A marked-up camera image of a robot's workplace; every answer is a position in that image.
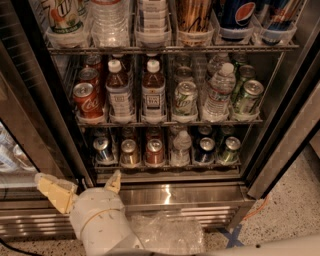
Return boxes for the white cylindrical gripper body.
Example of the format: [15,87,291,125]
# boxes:
[69,188,144,256]

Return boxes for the front red cola can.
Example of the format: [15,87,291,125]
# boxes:
[73,82,103,119]

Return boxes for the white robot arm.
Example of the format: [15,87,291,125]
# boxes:
[35,171,320,256]

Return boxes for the front diet lime soda can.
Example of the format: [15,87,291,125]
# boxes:
[173,81,198,116]

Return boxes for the pepsi bottle top shelf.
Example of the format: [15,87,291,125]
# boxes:
[218,0,256,29]

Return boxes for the clear plastic bag on floor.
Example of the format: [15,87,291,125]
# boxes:
[130,213,205,255]

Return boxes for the middle wire shelf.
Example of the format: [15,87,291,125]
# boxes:
[77,119,263,128]

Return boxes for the tea bottle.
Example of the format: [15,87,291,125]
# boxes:
[106,59,133,117]
[142,59,165,117]

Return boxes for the clear water bottle top shelf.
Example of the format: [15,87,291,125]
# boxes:
[91,0,129,48]

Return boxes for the green can lower shelf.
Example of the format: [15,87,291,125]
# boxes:
[219,136,241,163]

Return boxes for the black cable on floor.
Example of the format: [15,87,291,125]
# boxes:
[0,237,44,256]

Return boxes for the dark blue can lower shelf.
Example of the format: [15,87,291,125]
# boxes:
[195,137,215,163]

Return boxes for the blue can lower shelf left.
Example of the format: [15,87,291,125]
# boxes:
[93,137,114,161]

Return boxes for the dark bottle top shelf right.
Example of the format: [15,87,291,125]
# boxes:
[262,0,301,46]

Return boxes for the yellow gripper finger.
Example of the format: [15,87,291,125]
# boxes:
[34,173,78,214]
[104,170,121,194]

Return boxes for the water bottle lower shelf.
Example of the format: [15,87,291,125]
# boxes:
[171,130,192,167]

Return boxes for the front green soda can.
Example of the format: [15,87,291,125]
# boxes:
[233,79,264,115]

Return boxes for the red can lower shelf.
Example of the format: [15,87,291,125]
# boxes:
[146,139,164,164]

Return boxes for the red cola can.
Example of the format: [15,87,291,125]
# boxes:
[73,82,103,119]
[79,67,99,87]
[84,54,102,71]

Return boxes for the gold can lower shelf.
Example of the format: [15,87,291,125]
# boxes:
[121,139,139,165]

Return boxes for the left glass fridge door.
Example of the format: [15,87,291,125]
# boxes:
[0,0,94,211]

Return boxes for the top wire shelf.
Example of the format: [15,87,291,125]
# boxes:
[48,41,299,55]

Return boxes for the clear water bottle middle shelf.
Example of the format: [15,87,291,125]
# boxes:
[204,62,236,116]

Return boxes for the open right fridge door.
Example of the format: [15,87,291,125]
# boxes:
[248,82,320,199]

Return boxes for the clear water bottle shelf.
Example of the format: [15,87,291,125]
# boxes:
[204,62,236,116]
[91,0,129,48]

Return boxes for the blue tape cross on floor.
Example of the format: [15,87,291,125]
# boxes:
[218,224,243,249]

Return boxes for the green soda can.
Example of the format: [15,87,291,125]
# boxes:
[231,65,256,102]
[233,79,264,115]

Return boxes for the white labelled bottle top shelf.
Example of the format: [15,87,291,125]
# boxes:
[137,0,168,33]

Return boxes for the orange cable on floor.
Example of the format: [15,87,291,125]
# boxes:
[242,193,270,222]

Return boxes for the gold bottle top shelf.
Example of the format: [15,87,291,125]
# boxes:
[176,0,212,33]

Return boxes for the wire shelf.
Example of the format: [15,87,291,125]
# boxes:
[77,119,263,128]
[48,41,299,55]

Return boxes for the diet 7up bottle top shelf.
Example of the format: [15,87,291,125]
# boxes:
[40,0,82,34]

